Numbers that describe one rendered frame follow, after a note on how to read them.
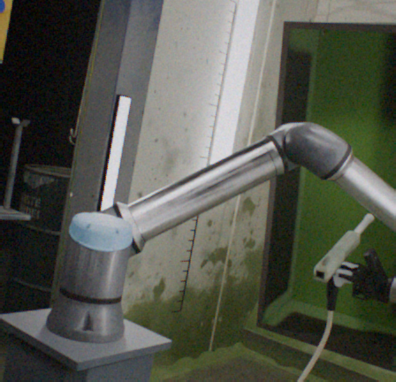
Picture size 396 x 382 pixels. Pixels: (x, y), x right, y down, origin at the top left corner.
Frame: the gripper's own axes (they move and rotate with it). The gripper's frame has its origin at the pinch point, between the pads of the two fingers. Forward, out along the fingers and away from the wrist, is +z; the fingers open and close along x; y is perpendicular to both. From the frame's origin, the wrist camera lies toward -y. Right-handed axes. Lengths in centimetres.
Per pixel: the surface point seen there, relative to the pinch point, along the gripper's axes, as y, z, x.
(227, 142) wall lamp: -9, 75, 65
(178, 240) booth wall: 31, 84, 35
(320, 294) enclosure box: 47, 19, 49
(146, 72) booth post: -49, 90, 26
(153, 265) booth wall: 35, 86, 17
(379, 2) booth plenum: -65, 36, 167
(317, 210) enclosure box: 11, 26, 57
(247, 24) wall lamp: -61, 76, 87
